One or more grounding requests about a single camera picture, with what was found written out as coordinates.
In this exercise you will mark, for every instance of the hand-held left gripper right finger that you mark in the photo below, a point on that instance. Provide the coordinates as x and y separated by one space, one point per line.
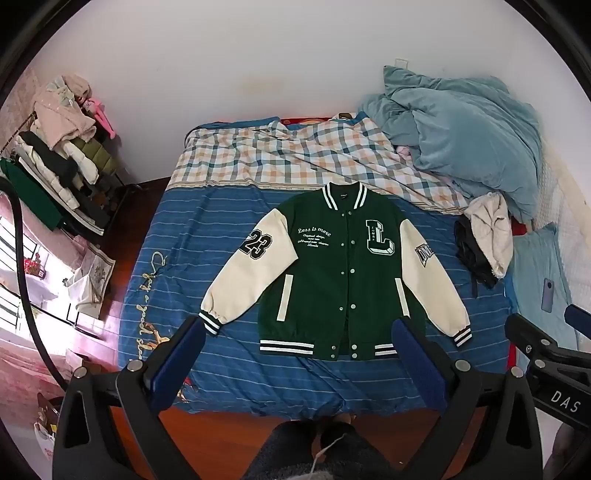
418 364

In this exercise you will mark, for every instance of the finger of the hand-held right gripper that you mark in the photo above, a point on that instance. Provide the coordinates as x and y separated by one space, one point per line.
579 316
531 334

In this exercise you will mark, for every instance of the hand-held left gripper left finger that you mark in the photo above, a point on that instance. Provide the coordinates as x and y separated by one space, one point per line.
178 364

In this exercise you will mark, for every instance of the green varsity jacket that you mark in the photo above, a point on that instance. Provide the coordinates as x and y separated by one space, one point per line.
323 277

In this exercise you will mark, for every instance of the clothes rack with garments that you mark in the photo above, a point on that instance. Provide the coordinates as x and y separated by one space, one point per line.
60 152

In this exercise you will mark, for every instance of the pink clothes hanger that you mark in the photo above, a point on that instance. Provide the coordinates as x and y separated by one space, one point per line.
102 117

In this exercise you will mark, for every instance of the grey smartphone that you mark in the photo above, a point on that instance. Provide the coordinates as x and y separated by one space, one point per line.
547 295

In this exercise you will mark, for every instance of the light blue pillow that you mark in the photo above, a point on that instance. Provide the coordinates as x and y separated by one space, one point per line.
531 267

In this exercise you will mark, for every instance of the white knitted blanket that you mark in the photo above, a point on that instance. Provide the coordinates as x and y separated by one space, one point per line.
572 221

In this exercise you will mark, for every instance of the red cloth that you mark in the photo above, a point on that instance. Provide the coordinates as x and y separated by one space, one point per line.
521 227

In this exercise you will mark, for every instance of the beige garment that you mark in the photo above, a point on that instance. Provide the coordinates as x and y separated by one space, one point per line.
489 230

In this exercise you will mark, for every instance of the white floral tote bag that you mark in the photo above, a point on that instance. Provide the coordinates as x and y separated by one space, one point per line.
90 281

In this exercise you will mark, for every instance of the blue striped bed sheet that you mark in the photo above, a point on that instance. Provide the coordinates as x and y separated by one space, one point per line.
194 240

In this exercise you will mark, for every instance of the white paper bag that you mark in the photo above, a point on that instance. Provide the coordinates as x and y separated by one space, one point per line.
46 429

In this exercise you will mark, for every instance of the person's legs in dark trousers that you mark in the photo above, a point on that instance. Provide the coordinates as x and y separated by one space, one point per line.
295 454

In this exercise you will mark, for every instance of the light blue duvet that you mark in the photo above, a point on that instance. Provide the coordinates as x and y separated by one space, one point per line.
461 129

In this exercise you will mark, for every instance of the plaid quilt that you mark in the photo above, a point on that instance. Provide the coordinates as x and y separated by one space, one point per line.
277 152

